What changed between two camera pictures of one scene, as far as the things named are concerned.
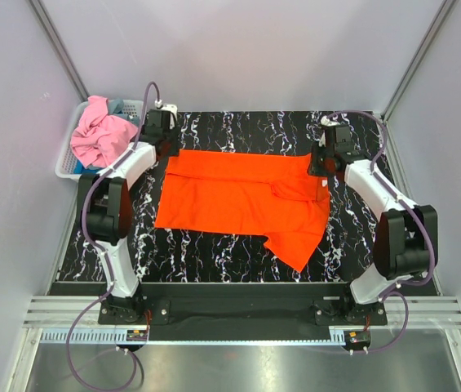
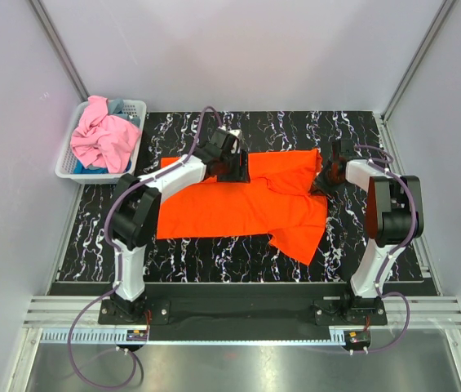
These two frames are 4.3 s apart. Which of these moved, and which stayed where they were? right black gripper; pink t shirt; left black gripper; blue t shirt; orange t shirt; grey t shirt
Moved: left black gripper; right black gripper
Stayed: blue t shirt; orange t shirt; grey t shirt; pink t shirt
